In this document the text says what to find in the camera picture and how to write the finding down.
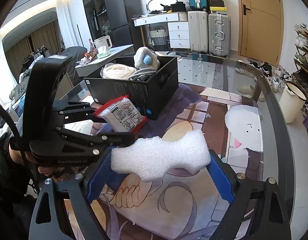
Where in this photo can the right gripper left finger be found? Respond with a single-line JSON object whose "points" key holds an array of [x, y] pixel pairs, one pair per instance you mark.
{"points": [[50, 219]]}

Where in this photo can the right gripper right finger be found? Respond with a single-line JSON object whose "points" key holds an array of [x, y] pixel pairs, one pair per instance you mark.
{"points": [[269, 219]]}

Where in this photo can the red white packet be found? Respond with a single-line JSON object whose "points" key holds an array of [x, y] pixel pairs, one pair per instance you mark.
{"points": [[121, 115]]}

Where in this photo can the white foam piece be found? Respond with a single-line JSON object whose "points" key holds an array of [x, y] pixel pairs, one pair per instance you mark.
{"points": [[152, 158]]}

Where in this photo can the white plush toy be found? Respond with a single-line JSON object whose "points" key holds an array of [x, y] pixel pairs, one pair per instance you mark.
{"points": [[144, 58]]}

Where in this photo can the left hand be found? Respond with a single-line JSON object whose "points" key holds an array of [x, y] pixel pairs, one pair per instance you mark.
{"points": [[17, 158]]}

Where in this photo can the grey white coffee table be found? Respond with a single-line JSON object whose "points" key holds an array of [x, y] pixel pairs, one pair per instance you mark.
{"points": [[116, 52]]}

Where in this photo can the printed anime table mat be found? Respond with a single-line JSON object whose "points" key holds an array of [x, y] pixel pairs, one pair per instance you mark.
{"points": [[161, 186]]}

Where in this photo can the red snack bag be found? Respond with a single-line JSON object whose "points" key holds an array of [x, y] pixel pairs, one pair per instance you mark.
{"points": [[92, 54]]}

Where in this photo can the green tissue pack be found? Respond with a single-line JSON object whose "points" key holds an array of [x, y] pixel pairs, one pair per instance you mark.
{"points": [[103, 52]]}

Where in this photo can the white electric kettle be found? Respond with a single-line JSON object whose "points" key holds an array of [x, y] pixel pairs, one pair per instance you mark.
{"points": [[103, 41]]}

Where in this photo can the black storage bin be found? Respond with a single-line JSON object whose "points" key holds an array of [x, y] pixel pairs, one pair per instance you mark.
{"points": [[150, 96]]}

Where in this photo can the white enamel bucket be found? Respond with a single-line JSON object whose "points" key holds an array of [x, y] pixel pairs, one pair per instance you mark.
{"points": [[291, 102]]}

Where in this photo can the black refrigerator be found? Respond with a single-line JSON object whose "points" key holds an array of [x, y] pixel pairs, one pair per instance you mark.
{"points": [[120, 16]]}

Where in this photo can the black glass cabinet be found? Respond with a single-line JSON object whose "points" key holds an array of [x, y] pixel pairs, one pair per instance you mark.
{"points": [[97, 18]]}

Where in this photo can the shoe rack with shoes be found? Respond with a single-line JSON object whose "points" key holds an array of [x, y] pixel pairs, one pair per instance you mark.
{"points": [[301, 57]]}

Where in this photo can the woven laundry basket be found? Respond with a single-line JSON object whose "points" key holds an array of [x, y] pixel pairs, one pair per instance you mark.
{"points": [[160, 39]]}

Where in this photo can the white desk with drawers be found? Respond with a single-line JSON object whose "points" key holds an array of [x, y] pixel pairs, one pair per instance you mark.
{"points": [[176, 23]]}

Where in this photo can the oval desk mirror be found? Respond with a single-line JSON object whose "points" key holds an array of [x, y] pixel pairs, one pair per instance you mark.
{"points": [[159, 5]]}

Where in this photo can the white suitcase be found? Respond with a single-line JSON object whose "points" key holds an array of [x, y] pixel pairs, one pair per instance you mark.
{"points": [[198, 31]]}

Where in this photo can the silver suitcase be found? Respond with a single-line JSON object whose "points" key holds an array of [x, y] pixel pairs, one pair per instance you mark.
{"points": [[219, 34]]}

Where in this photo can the wooden door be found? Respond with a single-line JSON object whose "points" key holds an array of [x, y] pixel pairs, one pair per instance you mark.
{"points": [[261, 30]]}

